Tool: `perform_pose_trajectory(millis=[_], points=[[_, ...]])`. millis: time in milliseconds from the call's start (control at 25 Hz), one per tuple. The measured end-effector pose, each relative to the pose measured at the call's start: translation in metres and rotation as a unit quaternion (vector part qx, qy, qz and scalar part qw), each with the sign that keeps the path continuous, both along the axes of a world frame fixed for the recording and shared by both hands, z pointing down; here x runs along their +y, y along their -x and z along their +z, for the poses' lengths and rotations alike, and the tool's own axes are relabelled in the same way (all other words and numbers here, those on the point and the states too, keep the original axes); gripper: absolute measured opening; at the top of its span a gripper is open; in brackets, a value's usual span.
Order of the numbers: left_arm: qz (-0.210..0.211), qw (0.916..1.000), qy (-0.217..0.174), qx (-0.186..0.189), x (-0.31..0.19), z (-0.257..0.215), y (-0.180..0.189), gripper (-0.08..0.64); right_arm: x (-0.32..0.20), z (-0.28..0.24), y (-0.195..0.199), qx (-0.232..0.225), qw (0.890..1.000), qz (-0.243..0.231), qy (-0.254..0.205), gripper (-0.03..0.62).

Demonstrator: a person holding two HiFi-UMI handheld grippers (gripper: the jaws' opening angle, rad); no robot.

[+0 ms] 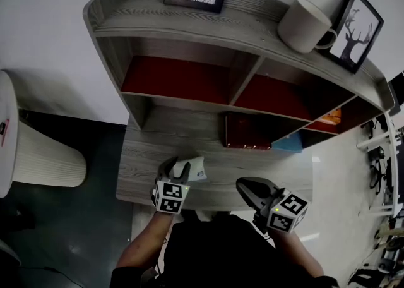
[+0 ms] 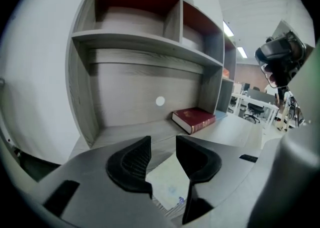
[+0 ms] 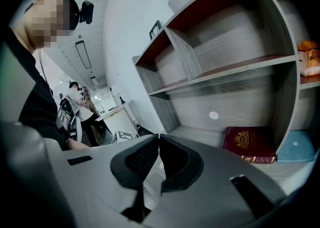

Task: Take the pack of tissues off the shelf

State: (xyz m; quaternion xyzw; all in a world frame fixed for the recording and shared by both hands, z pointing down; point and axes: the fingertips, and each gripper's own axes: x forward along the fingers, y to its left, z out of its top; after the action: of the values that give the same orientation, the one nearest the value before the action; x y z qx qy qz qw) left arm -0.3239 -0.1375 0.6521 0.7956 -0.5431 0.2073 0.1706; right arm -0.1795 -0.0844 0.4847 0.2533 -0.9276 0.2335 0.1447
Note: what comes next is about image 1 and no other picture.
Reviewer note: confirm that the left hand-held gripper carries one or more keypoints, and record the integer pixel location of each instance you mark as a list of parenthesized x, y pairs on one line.
[(170, 196)]

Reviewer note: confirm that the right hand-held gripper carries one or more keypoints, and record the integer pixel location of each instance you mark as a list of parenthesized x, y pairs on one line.
[(288, 214)]

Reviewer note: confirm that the white tissues pack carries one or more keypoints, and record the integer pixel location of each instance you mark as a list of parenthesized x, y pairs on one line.
[(197, 168)]

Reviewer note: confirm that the grey wooden desk with shelves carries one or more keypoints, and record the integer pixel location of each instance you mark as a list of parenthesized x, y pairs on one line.
[(189, 27)]

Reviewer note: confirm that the person's right forearm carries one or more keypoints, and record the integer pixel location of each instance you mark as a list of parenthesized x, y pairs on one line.
[(296, 252)]

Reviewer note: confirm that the person's left forearm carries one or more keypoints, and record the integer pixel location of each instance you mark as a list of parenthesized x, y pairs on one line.
[(145, 242)]

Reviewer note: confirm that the blue book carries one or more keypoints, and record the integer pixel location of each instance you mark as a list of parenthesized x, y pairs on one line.
[(287, 144)]

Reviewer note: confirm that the dark red book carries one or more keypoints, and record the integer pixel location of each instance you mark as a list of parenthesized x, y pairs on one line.
[(247, 132)]

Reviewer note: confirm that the person's black shirt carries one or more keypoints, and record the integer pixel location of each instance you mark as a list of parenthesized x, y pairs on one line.
[(221, 255)]

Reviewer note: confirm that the black office chair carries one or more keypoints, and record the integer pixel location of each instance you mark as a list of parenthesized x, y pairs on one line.
[(378, 170)]

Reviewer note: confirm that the white round ribbed table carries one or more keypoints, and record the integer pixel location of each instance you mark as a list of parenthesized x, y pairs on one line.
[(44, 160)]

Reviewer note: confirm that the black monitor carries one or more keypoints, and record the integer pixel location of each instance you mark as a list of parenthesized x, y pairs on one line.
[(398, 91)]

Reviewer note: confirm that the white mug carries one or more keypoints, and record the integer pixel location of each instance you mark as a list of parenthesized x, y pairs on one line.
[(303, 24)]

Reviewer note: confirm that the pink white card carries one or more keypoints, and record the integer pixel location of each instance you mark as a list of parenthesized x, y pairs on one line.
[(3, 130)]

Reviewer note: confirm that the large black antler picture frame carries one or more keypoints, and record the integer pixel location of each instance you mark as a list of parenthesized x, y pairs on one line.
[(356, 31)]

